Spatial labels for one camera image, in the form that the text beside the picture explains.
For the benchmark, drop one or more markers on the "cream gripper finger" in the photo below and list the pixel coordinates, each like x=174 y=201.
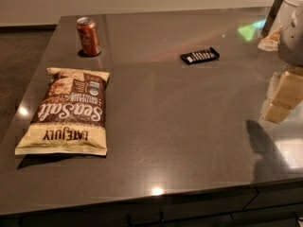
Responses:
x=273 y=113
x=289 y=91

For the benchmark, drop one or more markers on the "brown Late July chip bag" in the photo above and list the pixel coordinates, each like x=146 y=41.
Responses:
x=71 y=117

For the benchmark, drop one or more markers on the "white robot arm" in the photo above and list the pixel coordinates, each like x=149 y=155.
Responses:
x=285 y=36

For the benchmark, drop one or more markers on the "black rxbar chocolate bar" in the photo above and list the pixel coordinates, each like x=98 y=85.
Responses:
x=200 y=56

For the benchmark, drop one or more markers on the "red soda can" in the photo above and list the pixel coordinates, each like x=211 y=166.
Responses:
x=88 y=33

